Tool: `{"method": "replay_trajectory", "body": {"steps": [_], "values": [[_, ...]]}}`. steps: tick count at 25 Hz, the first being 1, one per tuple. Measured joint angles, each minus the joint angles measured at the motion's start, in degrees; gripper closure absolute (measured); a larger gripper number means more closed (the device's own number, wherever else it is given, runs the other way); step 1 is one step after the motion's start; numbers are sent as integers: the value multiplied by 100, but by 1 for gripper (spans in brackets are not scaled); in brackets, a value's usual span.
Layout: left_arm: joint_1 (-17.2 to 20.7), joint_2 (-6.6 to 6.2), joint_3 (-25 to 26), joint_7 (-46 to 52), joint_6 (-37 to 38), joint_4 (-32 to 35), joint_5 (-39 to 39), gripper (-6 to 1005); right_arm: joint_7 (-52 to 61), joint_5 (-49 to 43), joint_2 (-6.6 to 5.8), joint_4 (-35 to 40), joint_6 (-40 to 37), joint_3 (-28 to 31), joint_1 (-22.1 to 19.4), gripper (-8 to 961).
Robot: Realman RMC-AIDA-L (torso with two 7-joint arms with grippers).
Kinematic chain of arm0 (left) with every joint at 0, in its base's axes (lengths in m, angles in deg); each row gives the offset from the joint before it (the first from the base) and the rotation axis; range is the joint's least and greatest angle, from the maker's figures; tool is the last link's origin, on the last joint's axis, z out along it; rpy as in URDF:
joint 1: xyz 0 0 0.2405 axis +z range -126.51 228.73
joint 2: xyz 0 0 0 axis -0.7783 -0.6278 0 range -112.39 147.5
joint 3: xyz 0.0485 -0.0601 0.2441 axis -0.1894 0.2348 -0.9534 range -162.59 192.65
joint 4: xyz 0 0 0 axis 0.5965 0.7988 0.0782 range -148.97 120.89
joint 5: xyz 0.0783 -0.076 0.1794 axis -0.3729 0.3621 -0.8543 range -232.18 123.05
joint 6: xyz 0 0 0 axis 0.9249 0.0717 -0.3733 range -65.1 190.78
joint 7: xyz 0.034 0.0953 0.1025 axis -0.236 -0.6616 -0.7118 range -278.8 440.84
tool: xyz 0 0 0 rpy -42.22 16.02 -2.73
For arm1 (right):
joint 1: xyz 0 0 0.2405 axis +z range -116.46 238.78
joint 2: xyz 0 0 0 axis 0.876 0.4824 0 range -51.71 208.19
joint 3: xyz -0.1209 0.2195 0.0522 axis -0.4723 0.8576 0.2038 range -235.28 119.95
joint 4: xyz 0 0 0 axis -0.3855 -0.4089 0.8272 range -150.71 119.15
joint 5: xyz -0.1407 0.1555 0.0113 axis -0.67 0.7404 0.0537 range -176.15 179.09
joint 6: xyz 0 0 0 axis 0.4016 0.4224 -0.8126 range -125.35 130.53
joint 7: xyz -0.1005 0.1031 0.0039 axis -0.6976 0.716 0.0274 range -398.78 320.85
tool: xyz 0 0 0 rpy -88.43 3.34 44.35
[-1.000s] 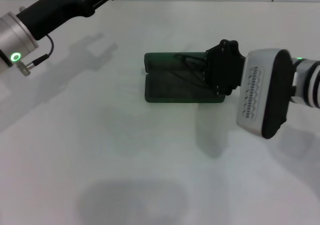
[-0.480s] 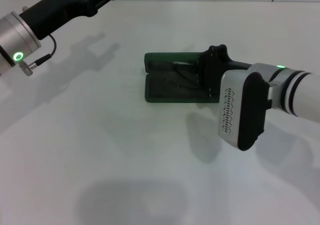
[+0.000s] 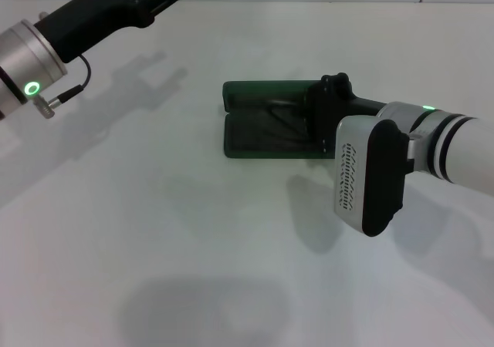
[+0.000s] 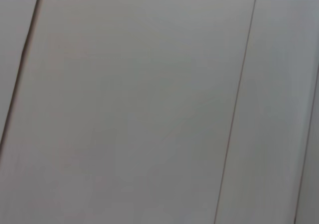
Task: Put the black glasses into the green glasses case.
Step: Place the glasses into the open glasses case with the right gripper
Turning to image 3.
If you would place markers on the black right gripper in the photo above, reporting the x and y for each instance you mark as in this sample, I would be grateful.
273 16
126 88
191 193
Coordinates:
343 104

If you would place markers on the green glasses case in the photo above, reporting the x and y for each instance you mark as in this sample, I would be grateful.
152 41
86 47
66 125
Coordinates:
251 150

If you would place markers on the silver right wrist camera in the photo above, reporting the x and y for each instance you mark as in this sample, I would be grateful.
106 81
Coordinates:
370 177

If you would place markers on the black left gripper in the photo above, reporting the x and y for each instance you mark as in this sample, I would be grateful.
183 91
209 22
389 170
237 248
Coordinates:
92 19

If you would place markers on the black glasses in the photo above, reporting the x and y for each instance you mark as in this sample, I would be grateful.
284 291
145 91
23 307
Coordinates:
287 119

